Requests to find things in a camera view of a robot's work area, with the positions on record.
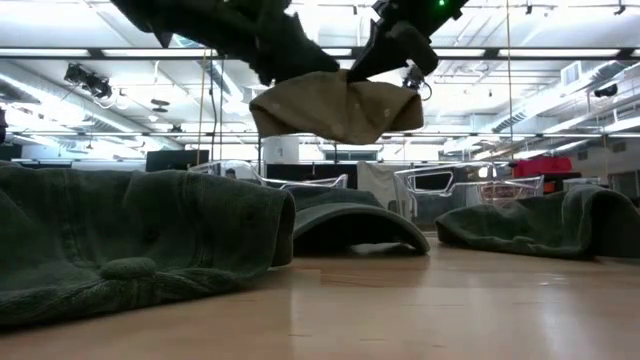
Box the white square column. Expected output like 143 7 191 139
261 135 301 165

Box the grey draped cloth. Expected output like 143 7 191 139
355 160 401 212

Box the dark green fabric hat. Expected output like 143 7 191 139
283 184 432 257
0 160 297 329
433 183 640 262

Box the black computer monitor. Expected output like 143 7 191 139
145 149 211 173

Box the black ceiling-mounted camera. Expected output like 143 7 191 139
62 62 115 100

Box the thin hanging cord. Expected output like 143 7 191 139
505 0 515 162
197 48 207 167

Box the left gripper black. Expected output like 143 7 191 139
109 0 342 87

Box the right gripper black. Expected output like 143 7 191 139
346 0 471 84

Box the clear plastic bin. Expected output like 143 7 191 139
392 160 546 221

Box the tan fabric hat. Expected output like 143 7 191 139
248 68 425 146

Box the black overhead frame bar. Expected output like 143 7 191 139
0 46 640 62

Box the red storage box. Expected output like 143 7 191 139
511 155 574 180

